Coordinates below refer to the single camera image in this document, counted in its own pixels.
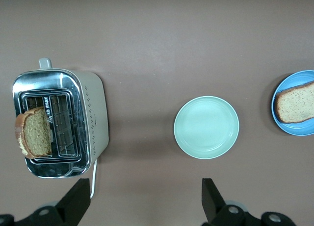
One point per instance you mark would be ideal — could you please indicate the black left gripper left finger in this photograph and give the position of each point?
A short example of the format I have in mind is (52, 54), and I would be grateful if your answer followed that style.
(68, 211)

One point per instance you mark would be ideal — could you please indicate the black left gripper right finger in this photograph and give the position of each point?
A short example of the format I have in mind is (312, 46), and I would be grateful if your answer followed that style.
(218, 213)

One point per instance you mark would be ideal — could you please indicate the brown toast bread slice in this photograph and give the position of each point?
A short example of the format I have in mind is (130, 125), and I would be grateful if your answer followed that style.
(36, 133)
(296, 103)

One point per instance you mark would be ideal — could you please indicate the mint green round plate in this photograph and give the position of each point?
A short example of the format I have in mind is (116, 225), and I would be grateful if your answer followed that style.
(206, 126)

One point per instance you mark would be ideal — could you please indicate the blue round plate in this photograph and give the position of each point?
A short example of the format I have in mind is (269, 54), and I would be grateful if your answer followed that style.
(301, 129)

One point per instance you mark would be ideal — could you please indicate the beige chrome two-slot toaster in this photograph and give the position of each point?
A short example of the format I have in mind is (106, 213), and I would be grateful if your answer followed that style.
(96, 113)

